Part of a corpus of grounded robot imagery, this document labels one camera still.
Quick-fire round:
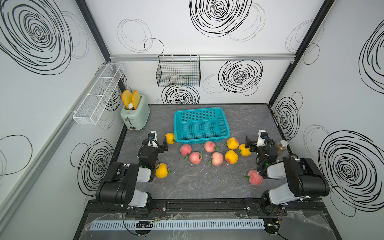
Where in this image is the pink peach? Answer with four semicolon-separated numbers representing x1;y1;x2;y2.
244;170;263;186
185;152;203;164
204;141;220;153
209;152;224;166
180;144;192;157

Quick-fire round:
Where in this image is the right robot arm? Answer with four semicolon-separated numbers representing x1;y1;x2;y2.
245;131;331;215

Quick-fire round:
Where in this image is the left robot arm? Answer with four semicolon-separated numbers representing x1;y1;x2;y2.
96;132;168;216

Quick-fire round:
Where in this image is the teal plastic basket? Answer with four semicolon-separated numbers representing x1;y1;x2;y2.
174;108;231;145

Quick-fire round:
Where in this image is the yellow peach with red blush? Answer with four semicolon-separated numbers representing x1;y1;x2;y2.
227;137;240;150

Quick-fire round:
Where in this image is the brown spice jar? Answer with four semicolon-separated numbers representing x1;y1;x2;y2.
275;140;288;156

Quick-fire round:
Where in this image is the mint green toaster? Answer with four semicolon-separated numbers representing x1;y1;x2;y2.
120;95;150;131

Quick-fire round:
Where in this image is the right yellow toast slice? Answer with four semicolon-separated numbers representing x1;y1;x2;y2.
132;90;141;110

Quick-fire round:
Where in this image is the yellow toast slice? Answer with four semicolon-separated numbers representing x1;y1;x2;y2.
122;90;133;110
132;90;141;110

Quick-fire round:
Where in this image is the left yellow toast slice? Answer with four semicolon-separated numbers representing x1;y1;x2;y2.
122;90;133;110

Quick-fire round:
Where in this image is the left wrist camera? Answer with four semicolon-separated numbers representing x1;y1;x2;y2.
148;131;158;148

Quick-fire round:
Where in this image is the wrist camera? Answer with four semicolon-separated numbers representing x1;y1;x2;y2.
257;130;269;147
148;131;158;148

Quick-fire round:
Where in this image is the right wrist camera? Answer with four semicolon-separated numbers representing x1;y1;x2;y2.
257;130;269;147

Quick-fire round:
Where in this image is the white wire wall shelf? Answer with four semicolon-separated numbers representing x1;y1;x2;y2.
73;63;124;125

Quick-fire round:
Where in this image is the black wire wall basket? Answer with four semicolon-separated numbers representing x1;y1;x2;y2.
156;55;201;88

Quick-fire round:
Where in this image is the white slotted cable duct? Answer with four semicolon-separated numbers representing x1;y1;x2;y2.
90;219;265;231

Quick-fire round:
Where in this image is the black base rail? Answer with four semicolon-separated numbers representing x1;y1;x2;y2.
83;198;326;218

